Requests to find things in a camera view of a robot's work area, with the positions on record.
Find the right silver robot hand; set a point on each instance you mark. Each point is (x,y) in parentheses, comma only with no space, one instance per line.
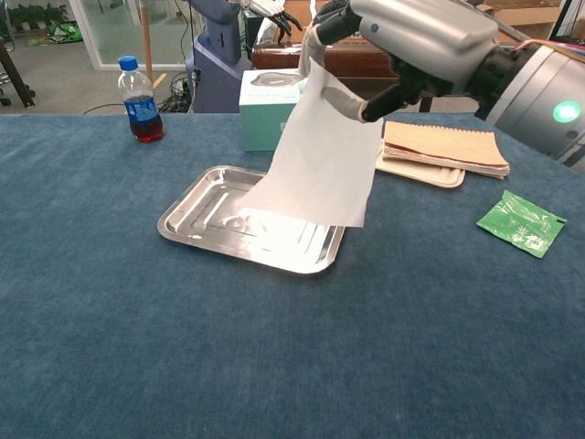
(425,41)

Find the white paper sheet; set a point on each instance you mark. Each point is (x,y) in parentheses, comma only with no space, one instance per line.
(320,174)

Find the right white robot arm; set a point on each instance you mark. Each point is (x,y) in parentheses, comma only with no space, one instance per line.
(539,96)

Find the silver metal tray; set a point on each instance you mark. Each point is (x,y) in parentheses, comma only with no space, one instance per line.
(205,215)

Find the dark red mahjong table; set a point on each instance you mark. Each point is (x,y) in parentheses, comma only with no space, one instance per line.
(352,64)

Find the cardboard box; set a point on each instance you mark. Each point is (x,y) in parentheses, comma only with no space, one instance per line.
(525,16)

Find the brown spiral notebook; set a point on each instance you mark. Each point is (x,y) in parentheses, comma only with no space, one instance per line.
(448,146)

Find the beige container lid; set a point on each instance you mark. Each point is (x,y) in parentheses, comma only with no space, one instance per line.
(434,176)

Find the black tripod stand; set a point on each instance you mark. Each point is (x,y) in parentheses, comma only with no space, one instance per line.
(560,18)

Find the background robot black-fingered hand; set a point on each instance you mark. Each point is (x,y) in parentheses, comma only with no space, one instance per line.
(279,16)

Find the teal white product box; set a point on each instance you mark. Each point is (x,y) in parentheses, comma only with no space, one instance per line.
(260,123)

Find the green sachet packet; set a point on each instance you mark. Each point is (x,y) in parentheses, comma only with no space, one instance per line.
(521,224)

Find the blue background robot body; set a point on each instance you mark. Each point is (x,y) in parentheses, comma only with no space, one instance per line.
(215,68)

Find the wooden pole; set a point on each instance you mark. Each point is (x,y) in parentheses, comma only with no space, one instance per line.
(147,41)

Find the cola bottle blue cap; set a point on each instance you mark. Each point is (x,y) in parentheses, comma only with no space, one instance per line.
(141,110)

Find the white framed glass partition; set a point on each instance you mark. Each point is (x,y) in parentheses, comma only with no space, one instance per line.
(87,41)

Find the blue felt table cover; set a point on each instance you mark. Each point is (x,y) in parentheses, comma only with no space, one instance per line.
(228,343)

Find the green bag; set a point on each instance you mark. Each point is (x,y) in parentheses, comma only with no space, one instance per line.
(64,33)

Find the green potted plants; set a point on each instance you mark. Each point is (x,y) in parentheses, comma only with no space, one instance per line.
(32,16)

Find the black stand leg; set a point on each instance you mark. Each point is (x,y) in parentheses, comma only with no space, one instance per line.
(16,78)

